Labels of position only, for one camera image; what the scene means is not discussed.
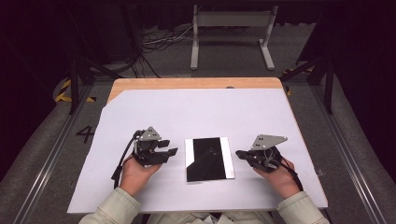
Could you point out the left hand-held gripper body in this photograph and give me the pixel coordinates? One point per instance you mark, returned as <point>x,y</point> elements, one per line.
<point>146,155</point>

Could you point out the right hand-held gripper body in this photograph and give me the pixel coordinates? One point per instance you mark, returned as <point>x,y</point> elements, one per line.
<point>264,155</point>

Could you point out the person's left hand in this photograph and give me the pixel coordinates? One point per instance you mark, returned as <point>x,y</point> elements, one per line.
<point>135,175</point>

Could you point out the person's right hand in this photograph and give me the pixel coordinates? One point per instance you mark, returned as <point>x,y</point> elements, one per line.
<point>281,182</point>

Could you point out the large white sheet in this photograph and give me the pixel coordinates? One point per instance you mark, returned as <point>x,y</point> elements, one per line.
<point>199,115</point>

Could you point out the yellow black hazard tape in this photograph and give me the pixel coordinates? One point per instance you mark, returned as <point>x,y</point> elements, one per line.
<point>289,90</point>
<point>63,91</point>

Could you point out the person's pale jacket front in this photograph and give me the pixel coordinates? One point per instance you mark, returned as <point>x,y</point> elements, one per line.
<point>211,218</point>

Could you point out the black metal stand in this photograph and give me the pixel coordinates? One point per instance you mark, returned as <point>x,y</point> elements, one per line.
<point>74,87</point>
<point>328,84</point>

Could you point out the grey metal stand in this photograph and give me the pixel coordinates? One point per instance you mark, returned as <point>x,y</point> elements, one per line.
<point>232,19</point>

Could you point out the aluminium floor rail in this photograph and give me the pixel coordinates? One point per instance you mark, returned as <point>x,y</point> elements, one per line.
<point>46,161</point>
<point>348,149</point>

